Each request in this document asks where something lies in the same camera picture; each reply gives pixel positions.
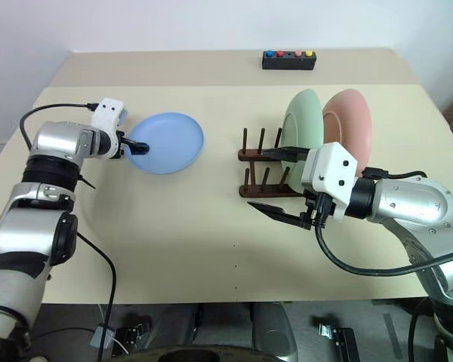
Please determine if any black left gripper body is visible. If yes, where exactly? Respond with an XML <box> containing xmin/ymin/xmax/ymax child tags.
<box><xmin>114</xmin><ymin>130</ymin><xmax>131</xmax><ymax>160</ymax></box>

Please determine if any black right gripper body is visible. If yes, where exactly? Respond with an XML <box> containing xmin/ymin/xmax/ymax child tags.
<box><xmin>299</xmin><ymin>189</ymin><xmax>336</xmax><ymax>231</ymax></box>

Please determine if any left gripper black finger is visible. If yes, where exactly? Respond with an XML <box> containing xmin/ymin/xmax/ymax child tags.
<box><xmin>120</xmin><ymin>137</ymin><xmax>151</xmax><ymax>156</ymax></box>

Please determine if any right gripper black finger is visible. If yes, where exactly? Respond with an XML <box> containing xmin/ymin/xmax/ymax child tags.
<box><xmin>259</xmin><ymin>147</ymin><xmax>311</xmax><ymax>164</ymax></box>
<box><xmin>246</xmin><ymin>201</ymin><xmax>313</xmax><ymax>231</ymax></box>

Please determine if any blue plate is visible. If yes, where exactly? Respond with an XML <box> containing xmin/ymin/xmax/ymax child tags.
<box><xmin>128</xmin><ymin>112</ymin><xmax>205</xmax><ymax>175</ymax></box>

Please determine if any green plate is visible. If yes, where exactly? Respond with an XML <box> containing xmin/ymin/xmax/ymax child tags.
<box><xmin>279</xmin><ymin>89</ymin><xmax>325</xmax><ymax>193</ymax></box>

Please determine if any red plate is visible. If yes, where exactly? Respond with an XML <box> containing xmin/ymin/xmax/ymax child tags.
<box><xmin>322</xmin><ymin>88</ymin><xmax>373</xmax><ymax>178</ymax></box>

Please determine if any dark wooden dish rack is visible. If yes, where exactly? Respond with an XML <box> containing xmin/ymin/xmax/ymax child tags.
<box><xmin>236</xmin><ymin>127</ymin><xmax>307</xmax><ymax>199</ymax></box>

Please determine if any black button box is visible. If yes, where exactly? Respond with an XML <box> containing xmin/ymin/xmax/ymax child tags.
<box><xmin>261</xmin><ymin>50</ymin><xmax>318</xmax><ymax>72</ymax></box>

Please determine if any grey rounded shell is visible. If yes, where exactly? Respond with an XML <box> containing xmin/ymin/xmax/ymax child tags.
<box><xmin>251</xmin><ymin>301</ymin><xmax>300</xmax><ymax>362</ymax></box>

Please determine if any dark rounded base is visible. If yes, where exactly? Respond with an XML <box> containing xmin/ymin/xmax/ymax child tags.
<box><xmin>115</xmin><ymin>342</ymin><xmax>260</xmax><ymax>362</ymax></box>

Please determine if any small grey box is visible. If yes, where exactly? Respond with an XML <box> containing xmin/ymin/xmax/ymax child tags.
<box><xmin>90</xmin><ymin>325</ymin><xmax>117</xmax><ymax>350</ymax></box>

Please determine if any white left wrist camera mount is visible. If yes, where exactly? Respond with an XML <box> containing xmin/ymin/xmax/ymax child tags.
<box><xmin>90</xmin><ymin>97</ymin><xmax>130</xmax><ymax>131</ymax></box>

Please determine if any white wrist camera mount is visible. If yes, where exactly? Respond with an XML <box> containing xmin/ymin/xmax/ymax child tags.
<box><xmin>300</xmin><ymin>142</ymin><xmax>358</xmax><ymax>222</ymax></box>
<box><xmin>90</xmin><ymin>97</ymin><xmax>130</xmax><ymax>131</ymax></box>

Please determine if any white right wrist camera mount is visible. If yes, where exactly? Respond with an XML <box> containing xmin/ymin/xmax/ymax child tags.
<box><xmin>300</xmin><ymin>142</ymin><xmax>358</xmax><ymax>222</ymax></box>

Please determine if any thick black right wrist cable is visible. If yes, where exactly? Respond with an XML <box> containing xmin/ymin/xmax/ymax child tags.
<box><xmin>314</xmin><ymin>216</ymin><xmax>453</xmax><ymax>279</ymax></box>

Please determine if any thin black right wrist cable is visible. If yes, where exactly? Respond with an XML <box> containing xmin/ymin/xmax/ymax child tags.
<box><xmin>362</xmin><ymin>167</ymin><xmax>428</xmax><ymax>180</ymax></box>

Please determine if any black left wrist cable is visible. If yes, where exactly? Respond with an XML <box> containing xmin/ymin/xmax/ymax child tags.
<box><xmin>19</xmin><ymin>102</ymin><xmax>100</xmax><ymax>152</ymax></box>

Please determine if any black cable under left arm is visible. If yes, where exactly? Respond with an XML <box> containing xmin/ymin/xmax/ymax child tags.
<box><xmin>74</xmin><ymin>230</ymin><xmax>118</xmax><ymax>336</ymax></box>

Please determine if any black metal bracket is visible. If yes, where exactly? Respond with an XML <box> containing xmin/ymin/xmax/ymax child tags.
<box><xmin>116</xmin><ymin>321</ymin><xmax>153</xmax><ymax>345</ymax></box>
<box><xmin>316</xmin><ymin>321</ymin><xmax>360</xmax><ymax>362</ymax></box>

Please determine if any black cable beside right arm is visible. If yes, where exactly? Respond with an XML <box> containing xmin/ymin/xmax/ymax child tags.
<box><xmin>407</xmin><ymin>296</ymin><xmax>433</xmax><ymax>362</ymax></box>

